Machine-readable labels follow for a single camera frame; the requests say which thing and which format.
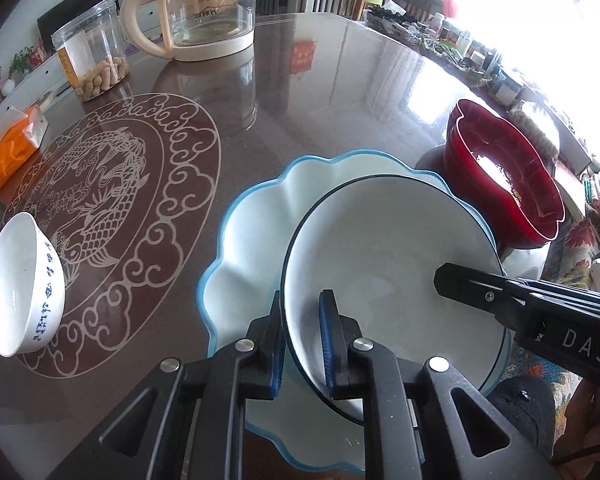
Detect black television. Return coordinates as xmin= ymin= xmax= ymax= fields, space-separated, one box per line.
xmin=36 ymin=0 xmax=119 ymax=54

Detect red flower-shaped dish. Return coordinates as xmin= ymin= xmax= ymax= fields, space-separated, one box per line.
xmin=443 ymin=99 xmax=565 ymax=249

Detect white tv cabinet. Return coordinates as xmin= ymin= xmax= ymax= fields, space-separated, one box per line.
xmin=0 ymin=54 xmax=69 ymax=119

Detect basket of sundries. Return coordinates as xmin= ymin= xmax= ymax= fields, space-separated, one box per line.
xmin=363 ymin=4 xmax=426 ymax=34

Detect white bowl blue characters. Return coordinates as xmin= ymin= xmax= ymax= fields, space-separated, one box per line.
xmin=0 ymin=212 xmax=65 ymax=358

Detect glass kettle cream handle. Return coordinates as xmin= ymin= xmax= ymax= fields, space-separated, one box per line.
xmin=120 ymin=0 xmax=256 ymax=62

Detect bagged snack pack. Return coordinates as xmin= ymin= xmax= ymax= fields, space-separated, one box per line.
xmin=507 ymin=101 xmax=560 ymax=162

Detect clear plastic peanut jar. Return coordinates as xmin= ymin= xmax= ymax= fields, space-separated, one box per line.
xmin=52 ymin=0 xmax=130 ymax=102

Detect white ribbed bowl black rim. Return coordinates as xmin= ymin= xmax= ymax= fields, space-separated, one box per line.
xmin=280 ymin=174 xmax=510 ymax=422

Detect orange tissue pack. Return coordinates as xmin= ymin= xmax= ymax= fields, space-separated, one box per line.
xmin=0 ymin=104 xmax=48 ymax=191

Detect blue scalloped bowl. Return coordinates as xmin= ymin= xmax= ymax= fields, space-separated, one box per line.
xmin=197 ymin=150 xmax=495 ymax=474

